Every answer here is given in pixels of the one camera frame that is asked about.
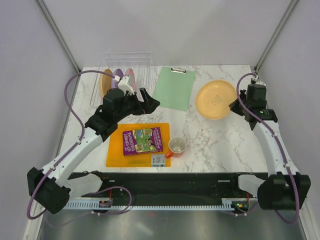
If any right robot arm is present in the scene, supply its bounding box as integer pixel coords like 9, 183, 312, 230
229, 83, 311, 211

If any green clipboard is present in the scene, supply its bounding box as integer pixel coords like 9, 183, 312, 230
152, 66, 196, 112

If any orange cutting mat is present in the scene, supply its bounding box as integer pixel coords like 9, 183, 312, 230
105, 122, 171, 168

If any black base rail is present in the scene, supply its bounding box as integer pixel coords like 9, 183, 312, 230
67, 171, 273, 207

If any tan plate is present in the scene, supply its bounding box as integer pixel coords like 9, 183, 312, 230
99, 68, 113, 98

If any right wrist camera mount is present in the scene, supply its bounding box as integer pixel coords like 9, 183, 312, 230
250, 75, 266, 86

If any white slotted cable duct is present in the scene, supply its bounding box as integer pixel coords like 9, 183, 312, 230
63, 197, 257, 211

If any orange-yellow plate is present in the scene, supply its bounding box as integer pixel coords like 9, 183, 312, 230
195, 79, 237, 120

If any clear wire dish rack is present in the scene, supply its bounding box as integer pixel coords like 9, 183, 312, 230
90, 52, 155, 107

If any small grey card box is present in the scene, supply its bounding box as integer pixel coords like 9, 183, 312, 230
151, 154, 166, 167

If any pink plate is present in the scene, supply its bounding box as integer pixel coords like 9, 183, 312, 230
125, 68, 137, 92

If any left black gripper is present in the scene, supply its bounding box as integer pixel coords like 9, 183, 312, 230
114, 88, 160, 122

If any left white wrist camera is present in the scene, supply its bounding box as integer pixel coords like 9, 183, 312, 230
118, 76, 135, 96

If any purple treehouse book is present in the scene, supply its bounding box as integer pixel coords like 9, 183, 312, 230
122, 127, 164, 157

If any purple plate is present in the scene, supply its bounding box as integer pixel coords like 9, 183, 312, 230
111, 68, 124, 89

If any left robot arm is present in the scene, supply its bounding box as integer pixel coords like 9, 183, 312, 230
27, 88, 160, 214

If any orange mug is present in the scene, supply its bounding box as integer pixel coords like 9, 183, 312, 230
164, 136, 187, 159

